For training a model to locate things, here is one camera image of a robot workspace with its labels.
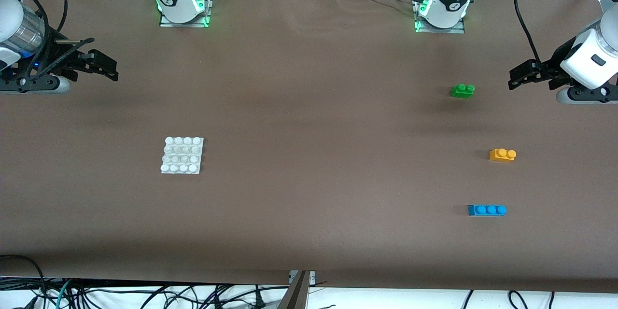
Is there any yellow toy block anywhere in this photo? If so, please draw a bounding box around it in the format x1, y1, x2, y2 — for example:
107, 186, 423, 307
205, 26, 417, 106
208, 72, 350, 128
489, 148, 517, 163

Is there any white studded base plate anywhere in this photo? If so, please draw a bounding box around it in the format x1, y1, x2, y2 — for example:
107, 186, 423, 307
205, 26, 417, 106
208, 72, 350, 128
160, 136, 205, 175

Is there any blue toy block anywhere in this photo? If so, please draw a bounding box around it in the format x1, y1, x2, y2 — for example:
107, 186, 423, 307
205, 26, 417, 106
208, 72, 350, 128
467, 204, 507, 217

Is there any brown table cover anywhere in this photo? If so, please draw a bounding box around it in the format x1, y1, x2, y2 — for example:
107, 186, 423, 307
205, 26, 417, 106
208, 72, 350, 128
0, 0, 618, 295

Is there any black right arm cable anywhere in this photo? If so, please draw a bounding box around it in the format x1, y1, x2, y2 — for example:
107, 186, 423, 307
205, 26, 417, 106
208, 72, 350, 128
0, 0, 68, 83

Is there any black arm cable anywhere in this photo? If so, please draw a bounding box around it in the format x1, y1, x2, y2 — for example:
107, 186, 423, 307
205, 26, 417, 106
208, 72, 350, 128
513, 0, 544, 66
0, 0, 68, 83

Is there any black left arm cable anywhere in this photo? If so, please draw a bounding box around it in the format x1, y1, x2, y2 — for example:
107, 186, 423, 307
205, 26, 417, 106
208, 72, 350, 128
513, 0, 544, 66

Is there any black looped floor cable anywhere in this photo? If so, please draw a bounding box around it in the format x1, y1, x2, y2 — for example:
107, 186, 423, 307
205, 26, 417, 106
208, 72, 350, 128
0, 254, 47, 300

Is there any teal floor cable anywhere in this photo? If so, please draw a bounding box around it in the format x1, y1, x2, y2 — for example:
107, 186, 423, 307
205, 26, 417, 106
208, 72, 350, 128
55, 279, 74, 309

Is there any small metal clamp bracket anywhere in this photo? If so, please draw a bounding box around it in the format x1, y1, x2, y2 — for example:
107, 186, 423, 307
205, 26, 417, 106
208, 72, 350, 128
289, 270, 317, 285

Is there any grey metal post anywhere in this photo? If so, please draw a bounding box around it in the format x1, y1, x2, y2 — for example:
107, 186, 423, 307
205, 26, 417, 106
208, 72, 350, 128
278, 271, 310, 309

